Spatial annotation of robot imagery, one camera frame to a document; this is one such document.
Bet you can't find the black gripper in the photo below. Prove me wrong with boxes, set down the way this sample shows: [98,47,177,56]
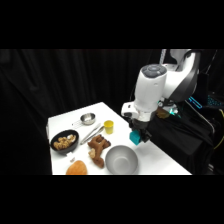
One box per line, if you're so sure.
[127,117,153,145]

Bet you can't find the blue cube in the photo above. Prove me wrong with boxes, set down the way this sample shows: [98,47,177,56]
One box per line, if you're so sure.
[129,130,143,147]

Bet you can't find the grey metal bowl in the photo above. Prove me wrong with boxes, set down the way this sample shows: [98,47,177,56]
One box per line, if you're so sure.
[104,144,140,176]

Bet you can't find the black bowl with food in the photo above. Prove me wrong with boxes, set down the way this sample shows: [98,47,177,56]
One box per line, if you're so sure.
[49,129,80,155]

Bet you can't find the yellow plastic cup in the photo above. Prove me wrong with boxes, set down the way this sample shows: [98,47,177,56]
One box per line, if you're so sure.
[103,119,115,136]

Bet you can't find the black robot stand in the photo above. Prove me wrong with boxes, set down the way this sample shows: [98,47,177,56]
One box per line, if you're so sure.
[146,99,224,176]

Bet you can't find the brown plush moose toy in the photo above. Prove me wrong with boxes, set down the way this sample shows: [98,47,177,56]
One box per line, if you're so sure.
[87,133,112,169]

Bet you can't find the metal tongs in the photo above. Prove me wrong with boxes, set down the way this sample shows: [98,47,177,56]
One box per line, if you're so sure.
[79,122,106,146]

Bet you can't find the steel measuring cup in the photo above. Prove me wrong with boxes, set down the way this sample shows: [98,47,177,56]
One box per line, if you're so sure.
[71,112,97,129]

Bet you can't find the blue lit electronics box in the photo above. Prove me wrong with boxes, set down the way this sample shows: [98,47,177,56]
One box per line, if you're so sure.
[187,94,205,110]

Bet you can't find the orange bread bun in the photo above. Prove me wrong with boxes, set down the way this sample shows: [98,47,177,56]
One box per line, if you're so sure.
[65,159,89,176]

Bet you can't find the small white plastic piece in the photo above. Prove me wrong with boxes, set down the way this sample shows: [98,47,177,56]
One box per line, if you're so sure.
[67,151,76,163]

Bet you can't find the tan pasta pile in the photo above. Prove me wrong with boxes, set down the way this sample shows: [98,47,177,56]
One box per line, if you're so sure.
[53,134,77,151]

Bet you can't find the black curtain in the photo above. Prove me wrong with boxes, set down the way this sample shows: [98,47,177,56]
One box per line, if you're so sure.
[0,49,168,176]

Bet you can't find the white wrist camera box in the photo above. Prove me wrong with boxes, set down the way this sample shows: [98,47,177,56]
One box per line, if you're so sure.
[120,102,138,119]

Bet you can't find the yellow cable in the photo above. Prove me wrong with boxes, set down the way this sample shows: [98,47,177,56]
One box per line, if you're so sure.
[213,108,224,151]

